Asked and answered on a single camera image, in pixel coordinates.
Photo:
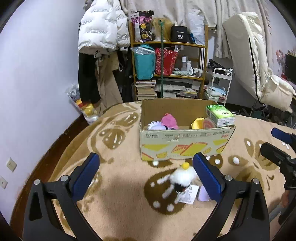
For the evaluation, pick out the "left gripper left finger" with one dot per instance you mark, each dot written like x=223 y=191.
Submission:
x=41 y=220

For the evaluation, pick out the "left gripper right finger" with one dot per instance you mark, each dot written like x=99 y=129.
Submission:
x=251 y=221

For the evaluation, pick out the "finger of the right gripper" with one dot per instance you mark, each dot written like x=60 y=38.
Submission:
x=277 y=156
x=281 y=135

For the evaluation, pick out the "green tissue pack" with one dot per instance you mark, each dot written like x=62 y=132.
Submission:
x=220 y=115

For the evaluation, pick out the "white fluffy chick plush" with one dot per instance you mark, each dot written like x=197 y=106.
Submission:
x=183 y=177

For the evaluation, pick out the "yellow bear plush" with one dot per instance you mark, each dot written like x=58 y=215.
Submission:
x=197 y=124

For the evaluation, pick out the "pink bear plush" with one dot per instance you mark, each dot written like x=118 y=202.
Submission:
x=169 y=122

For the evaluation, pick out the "white purple flower plush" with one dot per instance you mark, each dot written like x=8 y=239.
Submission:
x=156 y=125

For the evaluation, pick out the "pink cube plush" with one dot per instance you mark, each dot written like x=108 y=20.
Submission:
x=208 y=123

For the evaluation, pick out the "bear picture hang tag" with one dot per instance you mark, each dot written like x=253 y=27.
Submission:
x=189 y=195

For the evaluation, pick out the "beige patterned rug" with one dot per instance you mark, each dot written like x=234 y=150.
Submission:
x=131 y=198

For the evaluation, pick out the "white utility cart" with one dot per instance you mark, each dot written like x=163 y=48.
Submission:
x=217 y=89

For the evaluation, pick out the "cream folded mattress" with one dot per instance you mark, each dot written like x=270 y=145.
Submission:
x=248 y=53

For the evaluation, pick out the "printed cardboard box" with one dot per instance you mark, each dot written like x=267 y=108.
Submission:
x=182 y=143

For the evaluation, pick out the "plastic bag with toys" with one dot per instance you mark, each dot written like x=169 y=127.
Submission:
x=87 y=109

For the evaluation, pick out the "wooden shelf unit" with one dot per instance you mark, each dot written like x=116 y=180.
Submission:
x=202 y=60

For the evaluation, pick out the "red patterned bag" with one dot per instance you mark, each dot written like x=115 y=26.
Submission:
x=170 y=58

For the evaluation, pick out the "black box marked 40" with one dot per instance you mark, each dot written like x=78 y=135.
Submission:
x=179 y=34

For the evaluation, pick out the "stack of books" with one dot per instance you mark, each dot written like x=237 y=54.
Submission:
x=145 y=89

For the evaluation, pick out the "teal bag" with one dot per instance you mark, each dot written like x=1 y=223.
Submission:
x=145 y=61

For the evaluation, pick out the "green vertical pole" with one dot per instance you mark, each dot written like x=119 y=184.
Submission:
x=161 y=24

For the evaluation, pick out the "beige hanging coat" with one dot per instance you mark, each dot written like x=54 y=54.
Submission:
x=107 y=86

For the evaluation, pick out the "white puffer jacket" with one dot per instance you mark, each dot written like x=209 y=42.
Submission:
x=103 y=28

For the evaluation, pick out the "white wall socket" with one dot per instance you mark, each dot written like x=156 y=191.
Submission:
x=11 y=165
x=3 y=183

